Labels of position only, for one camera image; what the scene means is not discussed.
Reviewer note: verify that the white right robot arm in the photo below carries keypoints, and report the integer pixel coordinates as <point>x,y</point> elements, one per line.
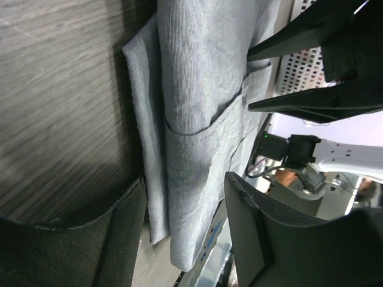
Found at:
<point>327,156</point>

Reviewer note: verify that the white plastic laundry basket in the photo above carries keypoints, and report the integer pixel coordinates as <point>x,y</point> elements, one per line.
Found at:
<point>300,71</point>

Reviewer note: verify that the grey long sleeve shirt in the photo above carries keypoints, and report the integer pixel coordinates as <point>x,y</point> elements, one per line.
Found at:
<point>191,86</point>

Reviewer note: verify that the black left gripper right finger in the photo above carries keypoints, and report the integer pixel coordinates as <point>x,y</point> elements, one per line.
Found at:
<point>275,245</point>

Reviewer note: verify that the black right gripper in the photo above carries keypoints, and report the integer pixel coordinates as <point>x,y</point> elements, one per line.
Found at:
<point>350,35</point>

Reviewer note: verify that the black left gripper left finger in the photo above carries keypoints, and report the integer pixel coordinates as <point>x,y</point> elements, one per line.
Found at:
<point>96,245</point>

